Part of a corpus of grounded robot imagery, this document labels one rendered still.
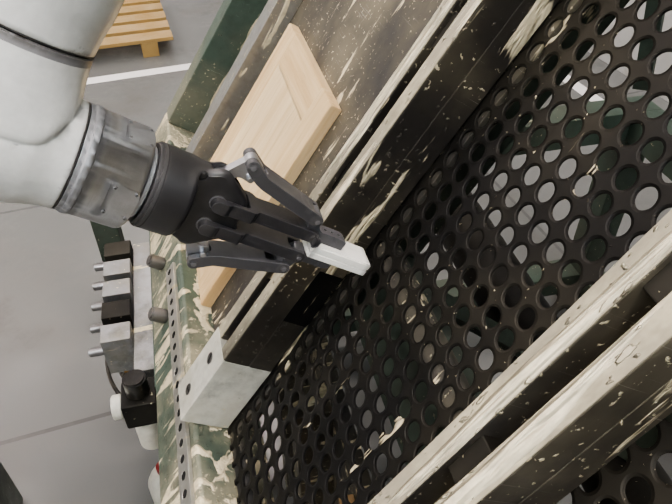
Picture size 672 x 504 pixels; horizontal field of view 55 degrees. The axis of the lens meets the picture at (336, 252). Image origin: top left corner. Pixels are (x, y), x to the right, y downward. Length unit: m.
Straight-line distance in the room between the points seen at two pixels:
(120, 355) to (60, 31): 0.88
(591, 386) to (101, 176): 0.37
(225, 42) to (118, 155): 1.01
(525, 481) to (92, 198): 0.37
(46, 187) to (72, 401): 1.72
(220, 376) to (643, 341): 0.57
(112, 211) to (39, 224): 2.42
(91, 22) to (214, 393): 0.53
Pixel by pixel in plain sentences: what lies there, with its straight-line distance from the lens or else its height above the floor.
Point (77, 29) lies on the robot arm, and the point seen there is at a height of 1.49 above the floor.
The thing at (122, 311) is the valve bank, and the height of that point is 0.76.
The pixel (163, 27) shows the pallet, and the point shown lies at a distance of 4.38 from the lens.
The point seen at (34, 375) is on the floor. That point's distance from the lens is 2.33.
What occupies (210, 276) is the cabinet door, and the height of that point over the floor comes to 0.93.
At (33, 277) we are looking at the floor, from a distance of 2.69.
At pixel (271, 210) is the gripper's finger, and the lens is 0.59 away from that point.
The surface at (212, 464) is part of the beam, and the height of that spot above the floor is 0.90.
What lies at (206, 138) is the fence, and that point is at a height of 0.99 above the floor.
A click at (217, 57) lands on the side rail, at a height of 1.05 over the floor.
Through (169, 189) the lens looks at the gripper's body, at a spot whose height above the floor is 1.36.
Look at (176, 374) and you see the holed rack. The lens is 1.01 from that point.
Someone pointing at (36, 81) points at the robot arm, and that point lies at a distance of 0.49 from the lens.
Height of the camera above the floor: 1.66
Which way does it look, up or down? 41 degrees down
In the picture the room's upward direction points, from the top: straight up
